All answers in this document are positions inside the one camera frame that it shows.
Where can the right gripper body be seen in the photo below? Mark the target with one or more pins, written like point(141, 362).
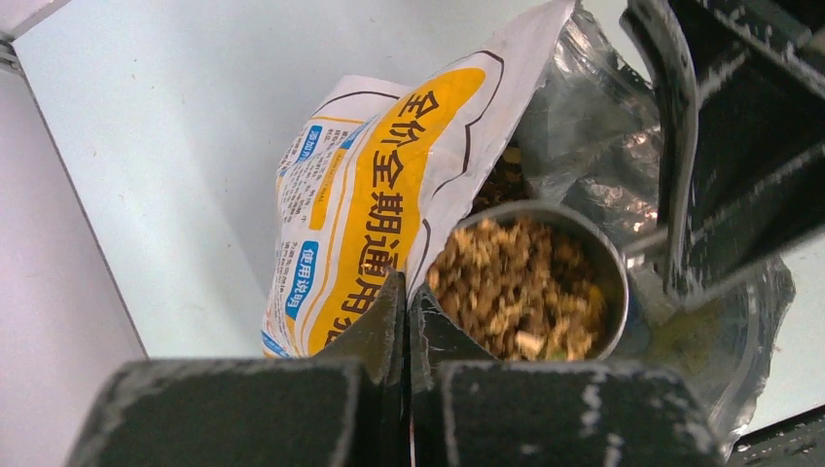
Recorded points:
point(740, 91)

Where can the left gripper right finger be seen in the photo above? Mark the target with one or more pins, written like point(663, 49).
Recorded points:
point(469, 409)

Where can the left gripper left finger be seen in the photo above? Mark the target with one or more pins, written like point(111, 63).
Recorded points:
point(345, 406)

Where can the metal food scoop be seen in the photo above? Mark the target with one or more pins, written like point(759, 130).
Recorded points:
point(610, 260)

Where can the pet food bag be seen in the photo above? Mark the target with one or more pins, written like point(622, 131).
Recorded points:
point(545, 110)

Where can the pet food kibble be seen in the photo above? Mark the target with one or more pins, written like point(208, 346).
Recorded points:
point(522, 290)

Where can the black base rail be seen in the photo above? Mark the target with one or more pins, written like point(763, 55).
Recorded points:
point(795, 441)

